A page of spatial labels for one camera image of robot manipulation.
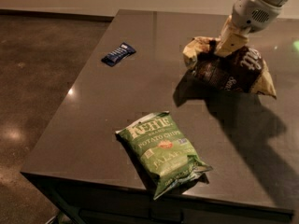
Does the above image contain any dark table frame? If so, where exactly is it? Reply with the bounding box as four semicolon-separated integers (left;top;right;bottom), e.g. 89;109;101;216
21;171;294;224

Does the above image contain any small blue snack packet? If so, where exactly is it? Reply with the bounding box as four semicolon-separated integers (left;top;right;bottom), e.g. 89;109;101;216
101;42;136;67

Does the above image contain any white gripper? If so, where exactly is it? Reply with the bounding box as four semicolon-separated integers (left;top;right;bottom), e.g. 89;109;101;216
214;0;282;57

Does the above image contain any brown salt chip bag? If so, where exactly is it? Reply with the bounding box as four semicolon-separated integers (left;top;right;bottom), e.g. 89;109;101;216
183;36;277;98

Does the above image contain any green jalapeno chip bag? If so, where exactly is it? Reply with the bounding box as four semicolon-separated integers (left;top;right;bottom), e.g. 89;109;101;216
116;111;212;200

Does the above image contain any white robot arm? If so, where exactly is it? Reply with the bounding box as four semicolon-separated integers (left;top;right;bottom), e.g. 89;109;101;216
215;0;288;57

